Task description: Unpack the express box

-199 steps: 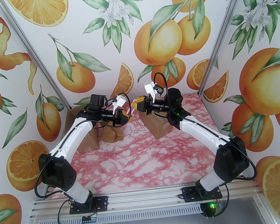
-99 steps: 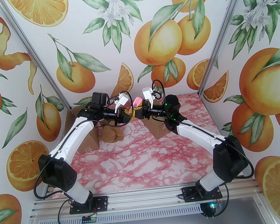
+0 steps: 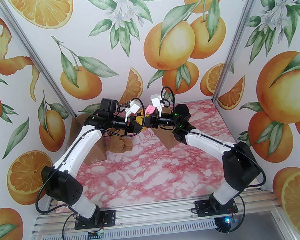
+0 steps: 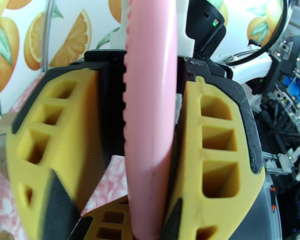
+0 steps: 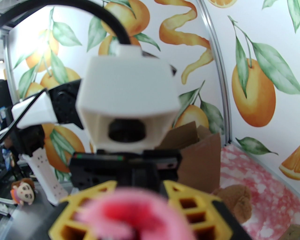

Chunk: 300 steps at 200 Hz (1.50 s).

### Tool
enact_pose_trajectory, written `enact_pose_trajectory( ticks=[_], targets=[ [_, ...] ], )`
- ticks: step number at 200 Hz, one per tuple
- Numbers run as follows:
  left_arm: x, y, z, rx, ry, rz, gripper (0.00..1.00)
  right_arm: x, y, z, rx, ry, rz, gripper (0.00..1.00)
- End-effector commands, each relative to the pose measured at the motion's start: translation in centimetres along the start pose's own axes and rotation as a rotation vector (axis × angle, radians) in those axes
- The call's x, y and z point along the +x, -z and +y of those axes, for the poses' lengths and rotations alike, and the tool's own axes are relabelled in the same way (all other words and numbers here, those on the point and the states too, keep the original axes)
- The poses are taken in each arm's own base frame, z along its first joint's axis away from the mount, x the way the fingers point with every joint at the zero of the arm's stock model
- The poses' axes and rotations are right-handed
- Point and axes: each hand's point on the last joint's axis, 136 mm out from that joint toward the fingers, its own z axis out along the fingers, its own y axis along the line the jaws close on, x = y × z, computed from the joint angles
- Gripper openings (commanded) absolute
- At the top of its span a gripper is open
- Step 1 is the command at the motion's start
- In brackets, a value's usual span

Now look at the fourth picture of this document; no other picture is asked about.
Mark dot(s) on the plain taped cardboard box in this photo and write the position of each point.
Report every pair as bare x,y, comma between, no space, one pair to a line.
4,140

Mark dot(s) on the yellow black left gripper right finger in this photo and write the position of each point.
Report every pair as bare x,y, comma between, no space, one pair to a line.
174,225

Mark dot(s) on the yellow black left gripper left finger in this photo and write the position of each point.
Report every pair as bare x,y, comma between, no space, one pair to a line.
126,220

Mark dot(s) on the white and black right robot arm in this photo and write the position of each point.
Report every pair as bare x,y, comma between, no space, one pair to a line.
253,65

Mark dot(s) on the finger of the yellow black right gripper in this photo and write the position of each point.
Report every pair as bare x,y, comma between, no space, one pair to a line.
70,140
194,164

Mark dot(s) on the pink utility knife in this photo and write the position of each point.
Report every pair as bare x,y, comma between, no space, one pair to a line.
150,93

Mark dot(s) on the aluminium corner post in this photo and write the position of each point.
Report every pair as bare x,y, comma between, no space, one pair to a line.
46,35

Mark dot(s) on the background metal equipment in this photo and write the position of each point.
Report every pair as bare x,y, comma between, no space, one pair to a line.
286,105

